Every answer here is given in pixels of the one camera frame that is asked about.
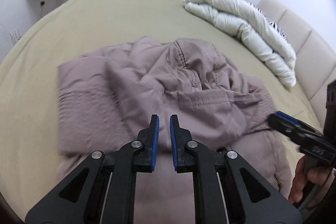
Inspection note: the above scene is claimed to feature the person's right hand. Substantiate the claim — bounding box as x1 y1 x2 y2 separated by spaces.
288 156 335 206

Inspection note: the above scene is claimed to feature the mauve puffer jacket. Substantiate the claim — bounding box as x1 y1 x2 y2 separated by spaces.
57 37 291 223

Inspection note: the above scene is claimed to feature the beige padded headboard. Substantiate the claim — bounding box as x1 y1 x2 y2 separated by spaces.
257 0 335 125

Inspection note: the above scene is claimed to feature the white folded duvet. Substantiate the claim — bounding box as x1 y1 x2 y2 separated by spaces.
183 0 297 89

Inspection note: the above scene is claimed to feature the zebra striped pillow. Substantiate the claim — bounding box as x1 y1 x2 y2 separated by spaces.
242 0 288 41

